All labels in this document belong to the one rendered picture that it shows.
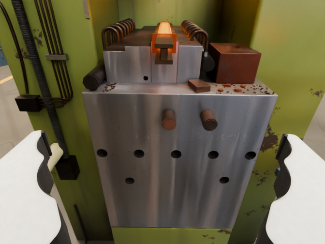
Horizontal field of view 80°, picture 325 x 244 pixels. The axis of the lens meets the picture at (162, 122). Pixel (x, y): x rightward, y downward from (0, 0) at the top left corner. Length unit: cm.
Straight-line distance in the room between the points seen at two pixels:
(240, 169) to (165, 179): 19
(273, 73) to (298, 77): 8
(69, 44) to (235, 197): 60
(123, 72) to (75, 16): 22
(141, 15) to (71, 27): 37
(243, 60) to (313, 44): 27
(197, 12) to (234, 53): 48
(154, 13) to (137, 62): 49
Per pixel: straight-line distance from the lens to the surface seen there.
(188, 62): 42
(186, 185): 53
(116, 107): 40
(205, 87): 39
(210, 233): 73
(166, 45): 31
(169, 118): 36
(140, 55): 42
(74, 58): 62
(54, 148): 76
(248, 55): 45
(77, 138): 74
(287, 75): 67
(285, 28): 63
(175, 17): 89
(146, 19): 89
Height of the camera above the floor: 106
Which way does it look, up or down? 31 degrees down
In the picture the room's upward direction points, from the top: 1 degrees clockwise
